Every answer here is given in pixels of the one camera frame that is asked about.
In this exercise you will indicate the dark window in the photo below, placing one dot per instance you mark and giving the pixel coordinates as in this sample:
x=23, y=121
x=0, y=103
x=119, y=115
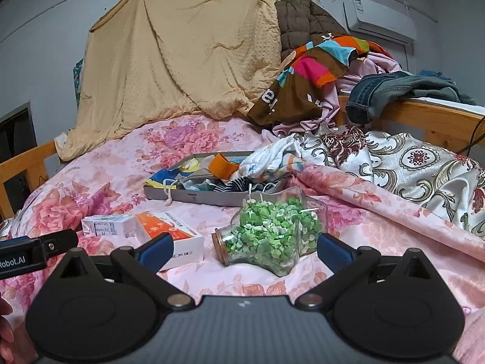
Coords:
x=15, y=129

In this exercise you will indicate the blue jeans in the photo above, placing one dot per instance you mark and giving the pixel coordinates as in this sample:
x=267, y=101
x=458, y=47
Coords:
x=367, y=98

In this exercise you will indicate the striped sock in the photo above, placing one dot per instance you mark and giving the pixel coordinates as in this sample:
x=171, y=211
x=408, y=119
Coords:
x=291, y=165

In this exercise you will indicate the grey green garment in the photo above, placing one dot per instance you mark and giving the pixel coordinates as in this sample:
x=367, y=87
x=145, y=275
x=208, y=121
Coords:
x=435, y=91

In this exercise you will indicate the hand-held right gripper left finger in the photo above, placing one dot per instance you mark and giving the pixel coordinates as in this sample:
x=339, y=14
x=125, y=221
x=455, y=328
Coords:
x=155, y=251

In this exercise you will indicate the teal wall poster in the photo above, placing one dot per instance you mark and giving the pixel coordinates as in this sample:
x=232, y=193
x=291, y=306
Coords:
x=77, y=79

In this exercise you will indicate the pink fleece blanket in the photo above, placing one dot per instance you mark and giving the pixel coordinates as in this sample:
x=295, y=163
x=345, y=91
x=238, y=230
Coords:
x=473, y=333

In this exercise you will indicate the white air conditioner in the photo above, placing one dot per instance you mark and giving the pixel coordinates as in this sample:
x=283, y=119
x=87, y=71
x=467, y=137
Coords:
x=379, y=19

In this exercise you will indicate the yellow dotted blanket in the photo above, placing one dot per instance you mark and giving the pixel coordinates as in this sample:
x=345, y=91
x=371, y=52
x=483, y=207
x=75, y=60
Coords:
x=170, y=64

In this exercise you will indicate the glass jar of green stars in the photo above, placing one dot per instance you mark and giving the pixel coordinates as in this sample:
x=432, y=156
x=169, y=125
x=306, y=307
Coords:
x=265, y=231

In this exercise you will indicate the blue cloth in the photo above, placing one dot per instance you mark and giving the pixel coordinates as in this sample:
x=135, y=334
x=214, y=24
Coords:
x=432, y=74

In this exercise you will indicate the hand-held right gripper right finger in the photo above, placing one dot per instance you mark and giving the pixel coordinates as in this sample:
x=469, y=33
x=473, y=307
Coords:
x=335, y=251

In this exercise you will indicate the black dotted sock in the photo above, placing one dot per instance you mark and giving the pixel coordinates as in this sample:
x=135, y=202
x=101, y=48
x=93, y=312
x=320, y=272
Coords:
x=231, y=186

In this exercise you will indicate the cream ornate patterned cloth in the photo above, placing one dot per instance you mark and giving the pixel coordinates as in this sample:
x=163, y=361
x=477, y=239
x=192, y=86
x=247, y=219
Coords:
x=416, y=167

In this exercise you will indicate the orange and white box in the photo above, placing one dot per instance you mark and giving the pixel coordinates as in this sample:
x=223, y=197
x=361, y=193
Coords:
x=182, y=250

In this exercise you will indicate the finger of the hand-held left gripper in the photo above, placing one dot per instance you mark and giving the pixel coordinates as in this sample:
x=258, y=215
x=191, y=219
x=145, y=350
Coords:
x=58, y=242

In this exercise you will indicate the pale pink garment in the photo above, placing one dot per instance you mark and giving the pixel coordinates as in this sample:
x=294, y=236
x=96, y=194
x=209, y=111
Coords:
x=375, y=64

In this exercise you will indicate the pink floral bed sheet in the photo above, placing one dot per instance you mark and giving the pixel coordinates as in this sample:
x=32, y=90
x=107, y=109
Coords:
x=113, y=159

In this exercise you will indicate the orange cloth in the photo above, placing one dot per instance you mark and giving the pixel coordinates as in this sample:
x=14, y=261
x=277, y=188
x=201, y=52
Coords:
x=223, y=165

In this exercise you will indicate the person's left hand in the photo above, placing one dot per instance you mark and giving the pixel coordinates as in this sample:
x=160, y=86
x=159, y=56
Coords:
x=11, y=333

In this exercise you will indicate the wooden bed frame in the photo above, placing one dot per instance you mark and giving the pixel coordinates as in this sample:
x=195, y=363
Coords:
x=435, y=121

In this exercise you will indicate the colourful brown patterned garment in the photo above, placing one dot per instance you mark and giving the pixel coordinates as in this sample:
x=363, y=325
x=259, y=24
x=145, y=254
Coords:
x=288, y=94

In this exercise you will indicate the white sock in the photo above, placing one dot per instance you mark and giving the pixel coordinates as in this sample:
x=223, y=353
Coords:
x=261, y=159

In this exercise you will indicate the grey cartoon print tray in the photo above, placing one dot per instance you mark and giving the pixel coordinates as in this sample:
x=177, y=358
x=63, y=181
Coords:
x=197, y=199

